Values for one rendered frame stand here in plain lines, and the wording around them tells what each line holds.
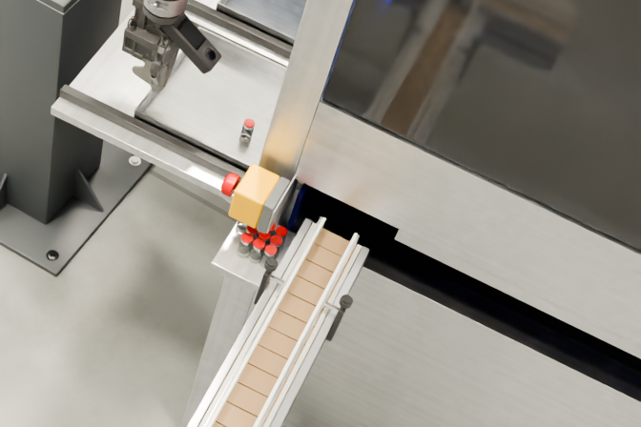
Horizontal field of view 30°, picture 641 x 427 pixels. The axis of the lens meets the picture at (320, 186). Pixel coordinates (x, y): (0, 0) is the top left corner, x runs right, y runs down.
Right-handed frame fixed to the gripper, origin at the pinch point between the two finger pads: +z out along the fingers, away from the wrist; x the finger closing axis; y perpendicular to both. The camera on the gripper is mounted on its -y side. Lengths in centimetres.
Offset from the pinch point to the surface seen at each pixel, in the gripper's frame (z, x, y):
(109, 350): 93, 2, 1
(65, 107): 5.5, 9.3, 14.0
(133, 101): 5.5, 1.1, 4.5
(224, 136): 5.3, -0.6, -13.6
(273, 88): 5.3, -17.0, -16.2
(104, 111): 3.5, 7.7, 7.0
